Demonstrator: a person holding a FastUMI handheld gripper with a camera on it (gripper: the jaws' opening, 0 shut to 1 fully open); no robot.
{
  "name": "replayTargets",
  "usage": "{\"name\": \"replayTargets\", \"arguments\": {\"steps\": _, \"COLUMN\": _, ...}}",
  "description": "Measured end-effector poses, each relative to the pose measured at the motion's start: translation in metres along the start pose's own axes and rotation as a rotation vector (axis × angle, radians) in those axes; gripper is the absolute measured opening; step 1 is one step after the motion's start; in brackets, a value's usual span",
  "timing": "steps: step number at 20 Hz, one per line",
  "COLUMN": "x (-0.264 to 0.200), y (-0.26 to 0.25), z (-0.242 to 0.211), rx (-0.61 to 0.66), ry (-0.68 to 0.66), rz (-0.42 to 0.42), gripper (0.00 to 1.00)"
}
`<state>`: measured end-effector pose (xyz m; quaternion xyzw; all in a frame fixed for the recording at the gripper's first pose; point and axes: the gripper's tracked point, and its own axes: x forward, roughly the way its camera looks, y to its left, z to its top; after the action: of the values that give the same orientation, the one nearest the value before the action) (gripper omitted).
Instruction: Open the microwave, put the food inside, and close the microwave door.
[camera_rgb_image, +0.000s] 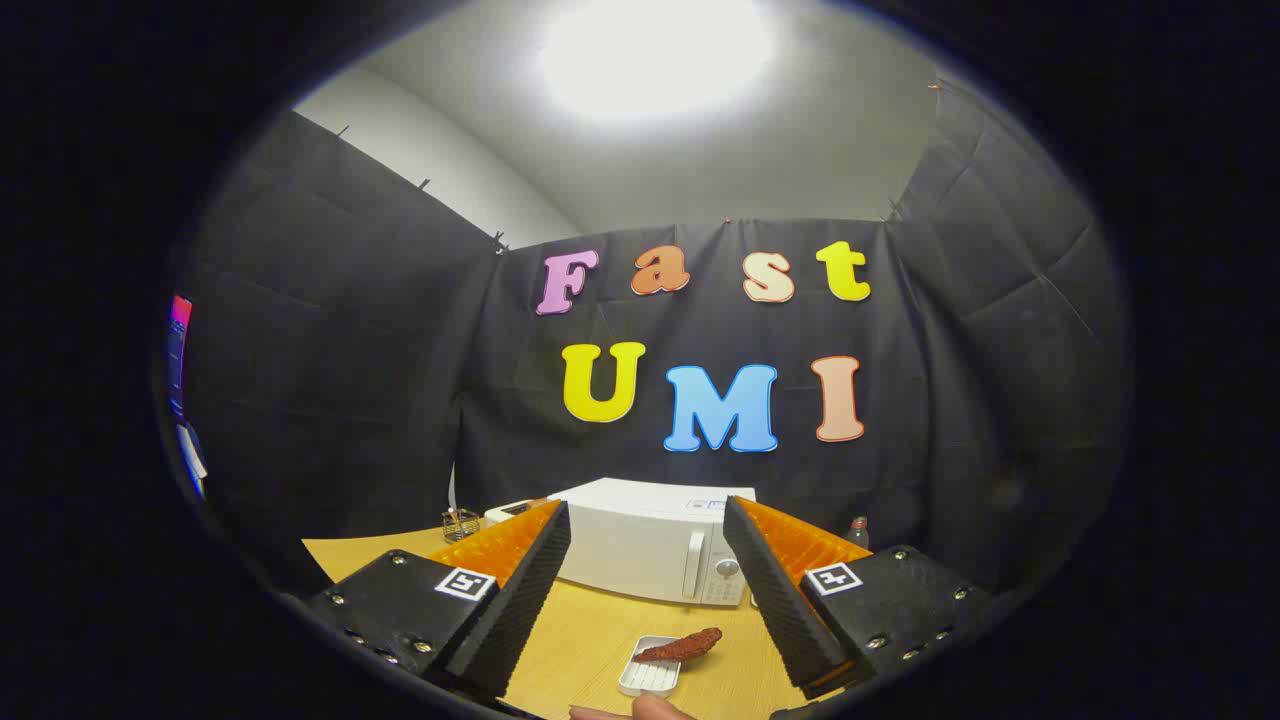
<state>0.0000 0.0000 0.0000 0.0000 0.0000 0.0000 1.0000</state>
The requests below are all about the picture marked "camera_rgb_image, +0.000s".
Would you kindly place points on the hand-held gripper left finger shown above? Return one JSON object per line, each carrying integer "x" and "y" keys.
{"x": 520, "y": 600}

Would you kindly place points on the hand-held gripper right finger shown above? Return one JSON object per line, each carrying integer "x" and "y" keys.
{"x": 785, "y": 600}

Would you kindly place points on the brown meat piece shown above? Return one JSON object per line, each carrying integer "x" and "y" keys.
{"x": 680, "y": 646}

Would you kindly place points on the white toaster oven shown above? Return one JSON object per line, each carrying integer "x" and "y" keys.
{"x": 640, "y": 540}

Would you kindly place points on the clear plastic bottle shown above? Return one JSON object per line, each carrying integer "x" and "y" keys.
{"x": 858, "y": 533}

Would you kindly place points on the white rectangular dish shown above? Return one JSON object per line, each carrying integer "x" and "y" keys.
{"x": 648, "y": 678}

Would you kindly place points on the glowing screen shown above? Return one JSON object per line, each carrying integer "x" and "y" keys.
{"x": 179, "y": 350}

